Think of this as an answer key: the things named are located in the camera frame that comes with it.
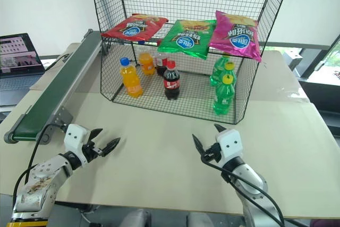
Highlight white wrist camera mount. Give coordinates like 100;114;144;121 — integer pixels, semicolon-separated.
63;123;91;164
216;128;244;165

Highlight black wire mesh rack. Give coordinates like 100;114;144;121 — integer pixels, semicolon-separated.
88;0;293;125

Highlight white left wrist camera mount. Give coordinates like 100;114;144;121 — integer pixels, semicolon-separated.
63;123;91;164

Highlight cola bottle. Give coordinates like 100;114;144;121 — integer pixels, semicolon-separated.
162;60;182;101
154;51;169;77

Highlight green chips bag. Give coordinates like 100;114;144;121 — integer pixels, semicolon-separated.
157;19;217;61

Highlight orange-capped orange soda bottle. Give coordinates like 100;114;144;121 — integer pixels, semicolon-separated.
138;52;156;77

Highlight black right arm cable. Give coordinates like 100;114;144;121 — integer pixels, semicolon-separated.
200;156;285;227

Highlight red chips bag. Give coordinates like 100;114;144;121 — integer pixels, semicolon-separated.
100;12;169;43

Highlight green conveyor belt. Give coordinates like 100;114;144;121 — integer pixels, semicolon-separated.
3;28;103;145

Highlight open laptop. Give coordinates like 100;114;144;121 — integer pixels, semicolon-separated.
0;33;46;107

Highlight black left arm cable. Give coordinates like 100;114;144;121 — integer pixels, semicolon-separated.
12;123;58;206

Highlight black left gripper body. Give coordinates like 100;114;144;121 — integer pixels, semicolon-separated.
82;141;104;163

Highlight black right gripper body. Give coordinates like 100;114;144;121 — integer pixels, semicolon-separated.
202;142;223;164

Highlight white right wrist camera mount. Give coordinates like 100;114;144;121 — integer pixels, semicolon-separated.
216;128;244;165

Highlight green soda bottle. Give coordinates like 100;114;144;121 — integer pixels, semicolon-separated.
209;52;231;87
212;74;236;116
222;62;237;89

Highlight pink chips bag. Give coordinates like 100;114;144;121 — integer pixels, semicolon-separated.
208;10;262;63

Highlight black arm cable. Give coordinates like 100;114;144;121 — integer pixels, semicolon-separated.
200;156;285;227
12;123;58;206

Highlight blue-capped orange soda bottle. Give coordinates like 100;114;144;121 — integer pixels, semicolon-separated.
119;57;144;98

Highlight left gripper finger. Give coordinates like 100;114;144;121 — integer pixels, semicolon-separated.
87;128;104;146
101;137;122;157

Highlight black window frame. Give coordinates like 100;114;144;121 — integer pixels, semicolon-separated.
265;33;340;80

